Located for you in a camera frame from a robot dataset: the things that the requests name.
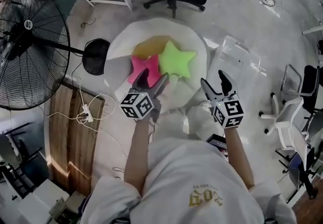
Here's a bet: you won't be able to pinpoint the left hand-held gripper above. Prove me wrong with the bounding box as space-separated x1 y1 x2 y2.
120 68 170 125

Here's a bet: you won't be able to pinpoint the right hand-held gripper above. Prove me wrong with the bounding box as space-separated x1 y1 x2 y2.
200 70 245 130

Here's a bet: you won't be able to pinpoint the pink star pillow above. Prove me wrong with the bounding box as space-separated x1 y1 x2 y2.
127 54 163 85

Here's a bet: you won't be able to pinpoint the green star pillow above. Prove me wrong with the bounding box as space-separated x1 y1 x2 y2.
158 40 197 79

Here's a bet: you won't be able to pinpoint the yellow pillow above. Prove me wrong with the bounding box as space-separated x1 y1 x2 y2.
132 35 173 59

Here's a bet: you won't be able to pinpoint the clear plastic storage bin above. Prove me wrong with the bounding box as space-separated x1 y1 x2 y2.
214 35 268 78

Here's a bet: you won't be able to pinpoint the person's right forearm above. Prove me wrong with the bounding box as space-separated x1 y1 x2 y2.
223 127 255 190

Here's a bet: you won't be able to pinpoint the person's left forearm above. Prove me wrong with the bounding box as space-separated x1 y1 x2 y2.
123 117 152 195

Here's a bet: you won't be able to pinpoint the person's white trouser leg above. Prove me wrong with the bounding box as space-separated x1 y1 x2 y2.
185 101 216 141

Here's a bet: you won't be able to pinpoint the white round cushion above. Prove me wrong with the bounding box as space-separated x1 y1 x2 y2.
105 17 216 116

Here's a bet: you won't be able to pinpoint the black waist device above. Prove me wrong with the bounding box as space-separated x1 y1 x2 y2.
206 134 228 154

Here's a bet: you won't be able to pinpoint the white power strip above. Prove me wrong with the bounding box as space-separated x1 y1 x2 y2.
81 103 93 123

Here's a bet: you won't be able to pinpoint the white swivel chair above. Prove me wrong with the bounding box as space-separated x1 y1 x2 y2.
259 96 311 151

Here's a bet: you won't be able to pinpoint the black mesh chair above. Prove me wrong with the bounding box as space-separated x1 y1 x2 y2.
279 64 321 114

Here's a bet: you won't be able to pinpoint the wooden board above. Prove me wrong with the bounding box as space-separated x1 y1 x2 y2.
48 81 105 196

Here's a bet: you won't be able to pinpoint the person's white shirt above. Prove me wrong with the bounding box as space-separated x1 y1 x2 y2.
80 138 299 224

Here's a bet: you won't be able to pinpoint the black chair base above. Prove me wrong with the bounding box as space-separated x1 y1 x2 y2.
274 146 319 200

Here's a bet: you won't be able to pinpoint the large black floor fan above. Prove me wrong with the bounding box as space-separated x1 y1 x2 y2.
0 0 111 111

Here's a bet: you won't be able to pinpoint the black metal stand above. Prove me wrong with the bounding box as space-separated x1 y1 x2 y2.
0 121 50 200

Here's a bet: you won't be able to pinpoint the white cardboard boxes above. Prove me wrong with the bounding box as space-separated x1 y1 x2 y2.
16 178 71 224

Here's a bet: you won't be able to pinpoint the white power cable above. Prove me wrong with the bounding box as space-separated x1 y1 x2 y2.
44 93 128 158

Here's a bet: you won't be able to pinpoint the black fan cable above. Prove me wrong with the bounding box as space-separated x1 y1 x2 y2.
70 61 84 107

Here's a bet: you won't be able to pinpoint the short dark floor cable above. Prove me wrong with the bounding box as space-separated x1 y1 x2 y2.
80 17 98 29

